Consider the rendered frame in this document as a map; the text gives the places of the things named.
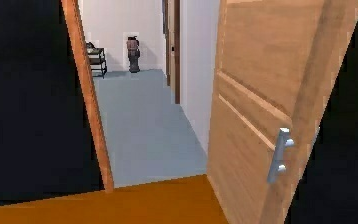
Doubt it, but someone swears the brown wooden room door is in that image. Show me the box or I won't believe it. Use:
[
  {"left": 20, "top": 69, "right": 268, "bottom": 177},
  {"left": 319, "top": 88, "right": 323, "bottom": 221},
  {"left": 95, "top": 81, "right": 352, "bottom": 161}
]
[{"left": 163, "top": 0, "right": 182, "bottom": 105}]

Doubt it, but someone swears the light wooden room door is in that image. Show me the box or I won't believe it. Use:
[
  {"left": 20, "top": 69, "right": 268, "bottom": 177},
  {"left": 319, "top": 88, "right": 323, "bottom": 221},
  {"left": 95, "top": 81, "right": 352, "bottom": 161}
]
[{"left": 206, "top": 0, "right": 358, "bottom": 224}]

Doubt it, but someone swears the black shelf rack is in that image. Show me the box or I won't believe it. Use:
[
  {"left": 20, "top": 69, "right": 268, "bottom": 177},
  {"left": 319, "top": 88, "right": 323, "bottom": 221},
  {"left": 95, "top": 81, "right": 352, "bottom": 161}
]
[{"left": 85, "top": 41, "right": 108, "bottom": 79}]

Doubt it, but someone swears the silver door handle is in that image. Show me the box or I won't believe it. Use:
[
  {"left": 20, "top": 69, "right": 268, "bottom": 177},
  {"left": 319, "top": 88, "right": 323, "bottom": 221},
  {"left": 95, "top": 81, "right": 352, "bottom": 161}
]
[{"left": 266, "top": 127, "right": 296, "bottom": 185}]

